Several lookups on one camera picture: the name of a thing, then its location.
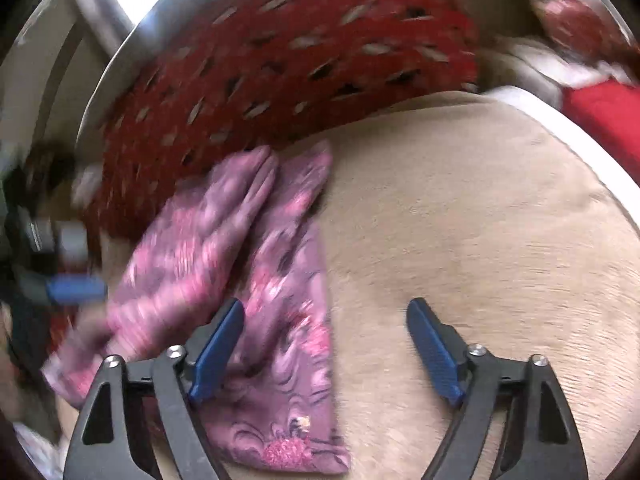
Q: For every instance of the pink floral garment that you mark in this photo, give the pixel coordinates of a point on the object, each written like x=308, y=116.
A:
x=285, y=360

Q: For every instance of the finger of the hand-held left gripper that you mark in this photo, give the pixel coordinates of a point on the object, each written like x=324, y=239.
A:
x=75, y=290

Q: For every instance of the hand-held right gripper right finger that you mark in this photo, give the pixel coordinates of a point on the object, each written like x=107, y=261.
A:
x=435, y=350

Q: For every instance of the pile of mixed cloths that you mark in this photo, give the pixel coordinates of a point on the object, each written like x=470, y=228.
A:
x=575, y=25

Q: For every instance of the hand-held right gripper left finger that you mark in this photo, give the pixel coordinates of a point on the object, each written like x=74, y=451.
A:
x=217, y=350

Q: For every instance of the red patterned blanket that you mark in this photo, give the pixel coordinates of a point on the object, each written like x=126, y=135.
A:
x=250, y=60

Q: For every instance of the plain red cloth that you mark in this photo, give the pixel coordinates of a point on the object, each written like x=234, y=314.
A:
x=610, y=115

